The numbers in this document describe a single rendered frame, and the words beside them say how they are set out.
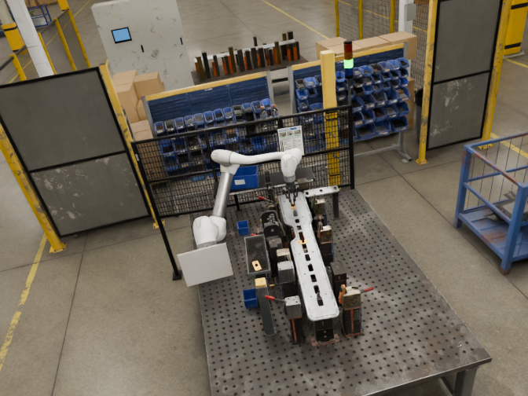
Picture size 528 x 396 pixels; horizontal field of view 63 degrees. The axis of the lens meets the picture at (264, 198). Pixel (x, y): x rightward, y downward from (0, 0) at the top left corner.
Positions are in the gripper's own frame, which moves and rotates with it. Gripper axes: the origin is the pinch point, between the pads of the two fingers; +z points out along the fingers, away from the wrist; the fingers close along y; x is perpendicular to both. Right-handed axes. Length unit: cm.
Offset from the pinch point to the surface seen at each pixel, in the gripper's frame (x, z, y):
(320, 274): 82, 5, -5
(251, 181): -33.8, -5.4, 29.7
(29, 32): -337, -109, 288
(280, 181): -37.4, 1.6, 5.3
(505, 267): 20, 95, -179
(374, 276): 62, 35, -47
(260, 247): 64, -11, 31
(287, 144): -54, -23, -7
